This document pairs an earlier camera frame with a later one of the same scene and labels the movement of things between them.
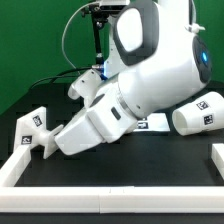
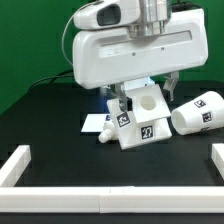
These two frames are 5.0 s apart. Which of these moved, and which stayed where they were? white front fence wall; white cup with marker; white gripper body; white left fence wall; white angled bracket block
Moved: white gripper body; white angled bracket block
Stayed: white left fence wall; white cup with marker; white front fence wall
